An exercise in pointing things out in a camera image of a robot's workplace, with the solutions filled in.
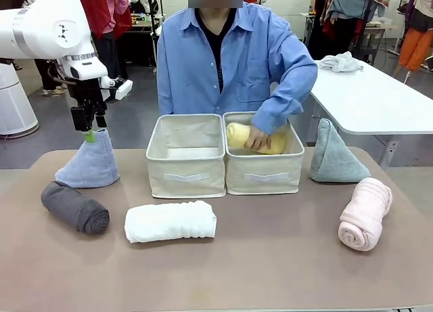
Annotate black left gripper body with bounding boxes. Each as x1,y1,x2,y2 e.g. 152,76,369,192
68,77,108,118

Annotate light blue cone towel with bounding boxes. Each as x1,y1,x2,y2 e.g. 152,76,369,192
55,128,121,190

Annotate dark grey towel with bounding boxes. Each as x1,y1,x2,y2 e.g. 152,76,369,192
41,180,111,236

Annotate white towel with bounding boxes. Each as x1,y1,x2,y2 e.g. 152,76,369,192
124,200,218,244

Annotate yellow towel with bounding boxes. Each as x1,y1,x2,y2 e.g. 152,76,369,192
225,122,289,156

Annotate pink towel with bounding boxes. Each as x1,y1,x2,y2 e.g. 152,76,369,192
338,177,394,252

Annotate person left forearm blue sleeve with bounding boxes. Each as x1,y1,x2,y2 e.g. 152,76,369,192
251,85,305,136

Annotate person left hand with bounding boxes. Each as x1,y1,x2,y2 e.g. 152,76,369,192
244,125,273,152

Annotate bystander in black trousers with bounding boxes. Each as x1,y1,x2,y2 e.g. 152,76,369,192
32,58,68,97

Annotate white cylindrical air purifier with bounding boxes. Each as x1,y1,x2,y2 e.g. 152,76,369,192
0,62,39,136

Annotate bystander in red top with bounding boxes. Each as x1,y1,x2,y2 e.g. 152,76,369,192
73,0,133,81

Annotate beige fabric storage bin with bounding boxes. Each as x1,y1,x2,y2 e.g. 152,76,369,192
145,113,227,200
222,111,305,196

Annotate person torso blue shirt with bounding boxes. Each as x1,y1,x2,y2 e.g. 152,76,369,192
156,1,319,117

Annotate teal cone towel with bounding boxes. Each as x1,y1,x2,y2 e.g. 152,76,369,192
308,118,372,184

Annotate crumpled white cloth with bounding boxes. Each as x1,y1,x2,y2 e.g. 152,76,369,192
319,51,365,74

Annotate white side table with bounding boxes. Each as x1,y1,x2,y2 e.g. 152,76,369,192
308,58,433,168

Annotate hanging clothes on rack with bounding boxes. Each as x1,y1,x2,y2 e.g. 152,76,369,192
317,0,390,34

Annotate mannequin with orange trousers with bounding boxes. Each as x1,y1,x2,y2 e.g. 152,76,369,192
393,0,433,73

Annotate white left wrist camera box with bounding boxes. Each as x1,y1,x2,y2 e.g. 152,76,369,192
99,75,134,102

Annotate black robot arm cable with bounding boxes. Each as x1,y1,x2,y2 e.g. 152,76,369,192
46,58,76,87

